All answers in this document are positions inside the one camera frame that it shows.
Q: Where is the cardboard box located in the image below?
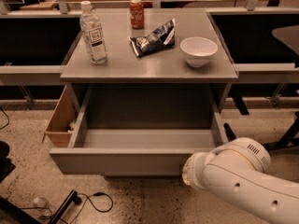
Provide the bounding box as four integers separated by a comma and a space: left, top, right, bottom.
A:
45, 88, 78, 147

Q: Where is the dark blue chip bag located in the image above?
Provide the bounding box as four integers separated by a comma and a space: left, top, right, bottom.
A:
130, 19, 176, 58

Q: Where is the grey drawer cabinet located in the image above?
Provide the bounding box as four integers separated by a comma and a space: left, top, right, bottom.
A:
61, 8, 237, 129

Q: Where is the red soda can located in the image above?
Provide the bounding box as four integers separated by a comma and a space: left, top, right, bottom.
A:
129, 0, 144, 29

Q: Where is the black metal stand leg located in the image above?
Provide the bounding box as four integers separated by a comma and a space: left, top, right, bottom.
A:
224, 123, 236, 141

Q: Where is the grey top drawer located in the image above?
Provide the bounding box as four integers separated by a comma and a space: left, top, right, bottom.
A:
50, 84, 227, 176

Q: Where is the black left stand leg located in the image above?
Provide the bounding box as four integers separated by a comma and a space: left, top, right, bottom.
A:
0, 190, 81, 224

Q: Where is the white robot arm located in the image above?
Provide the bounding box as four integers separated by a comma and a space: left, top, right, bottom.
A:
182, 137, 299, 224

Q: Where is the clear plastic water bottle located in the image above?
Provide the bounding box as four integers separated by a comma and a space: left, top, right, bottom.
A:
79, 1, 107, 64

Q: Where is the white ceramic bowl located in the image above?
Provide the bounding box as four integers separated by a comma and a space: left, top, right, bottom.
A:
180, 36, 218, 67

